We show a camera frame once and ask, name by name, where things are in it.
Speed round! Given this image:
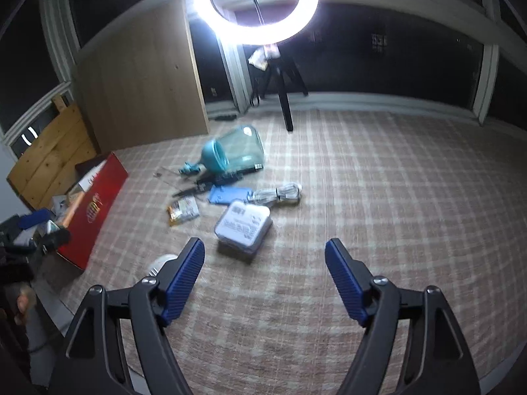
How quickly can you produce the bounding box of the white ring light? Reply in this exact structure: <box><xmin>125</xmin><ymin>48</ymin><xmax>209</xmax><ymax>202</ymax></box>
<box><xmin>193</xmin><ymin>0</ymin><xmax>321</xmax><ymax>46</ymax></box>

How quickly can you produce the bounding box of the white plastic bag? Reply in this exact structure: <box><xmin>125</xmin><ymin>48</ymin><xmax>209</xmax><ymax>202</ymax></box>
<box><xmin>248</xmin><ymin>45</ymin><xmax>281</xmax><ymax>70</ymax></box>

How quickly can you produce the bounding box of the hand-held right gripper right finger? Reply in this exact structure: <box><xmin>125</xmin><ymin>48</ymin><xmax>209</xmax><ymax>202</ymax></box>
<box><xmin>324</xmin><ymin>238</ymin><xmax>482</xmax><ymax>395</ymax></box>

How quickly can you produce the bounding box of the black blue tool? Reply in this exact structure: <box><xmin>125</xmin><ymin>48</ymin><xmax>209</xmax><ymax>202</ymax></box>
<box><xmin>197</xmin><ymin>173</ymin><xmax>243</xmax><ymax>188</ymax></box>

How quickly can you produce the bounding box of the blue flat card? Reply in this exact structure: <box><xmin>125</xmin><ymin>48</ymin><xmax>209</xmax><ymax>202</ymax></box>
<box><xmin>206</xmin><ymin>184</ymin><xmax>250</xmax><ymax>206</ymax></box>

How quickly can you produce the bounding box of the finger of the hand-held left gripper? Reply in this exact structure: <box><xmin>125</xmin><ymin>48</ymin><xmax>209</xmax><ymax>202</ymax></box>
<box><xmin>15</xmin><ymin>210</ymin><xmax>53</xmax><ymax>230</ymax></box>
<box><xmin>40</xmin><ymin>229</ymin><xmax>71</xmax><ymax>252</ymax></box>

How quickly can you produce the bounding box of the light plywood board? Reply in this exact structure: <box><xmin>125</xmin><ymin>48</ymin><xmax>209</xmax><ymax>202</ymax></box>
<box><xmin>76</xmin><ymin>0</ymin><xmax>210</xmax><ymax>153</ymax></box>

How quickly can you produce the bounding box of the person's left hand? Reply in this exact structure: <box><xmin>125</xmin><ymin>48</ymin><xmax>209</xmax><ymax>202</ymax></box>
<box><xmin>12</xmin><ymin>285</ymin><xmax>37</xmax><ymax>327</ymax></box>

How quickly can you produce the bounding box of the teal clear water bottle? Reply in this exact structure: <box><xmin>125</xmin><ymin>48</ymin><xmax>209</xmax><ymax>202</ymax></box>
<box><xmin>200</xmin><ymin>127</ymin><xmax>265</xmax><ymax>175</ymax></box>

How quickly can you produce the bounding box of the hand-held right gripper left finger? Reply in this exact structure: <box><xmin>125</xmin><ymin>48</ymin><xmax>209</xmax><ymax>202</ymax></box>
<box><xmin>49</xmin><ymin>237</ymin><xmax>206</xmax><ymax>395</ymax></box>

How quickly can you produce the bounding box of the red cardboard box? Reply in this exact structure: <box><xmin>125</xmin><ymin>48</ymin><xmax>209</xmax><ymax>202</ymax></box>
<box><xmin>55</xmin><ymin>152</ymin><xmax>129</xmax><ymax>271</ymax></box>

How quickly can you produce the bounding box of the pine wood panel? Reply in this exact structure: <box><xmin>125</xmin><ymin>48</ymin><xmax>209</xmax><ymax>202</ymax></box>
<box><xmin>6</xmin><ymin>94</ymin><xmax>101</xmax><ymax>210</ymax></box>

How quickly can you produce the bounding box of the white cable bundle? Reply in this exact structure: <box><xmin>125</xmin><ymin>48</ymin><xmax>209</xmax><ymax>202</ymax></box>
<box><xmin>251</xmin><ymin>183</ymin><xmax>303</xmax><ymax>206</ymax></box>

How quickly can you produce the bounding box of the yellow snack packet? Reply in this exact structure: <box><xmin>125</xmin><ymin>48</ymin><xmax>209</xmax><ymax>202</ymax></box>
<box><xmin>167</xmin><ymin>197</ymin><xmax>201</xmax><ymax>228</ymax></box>

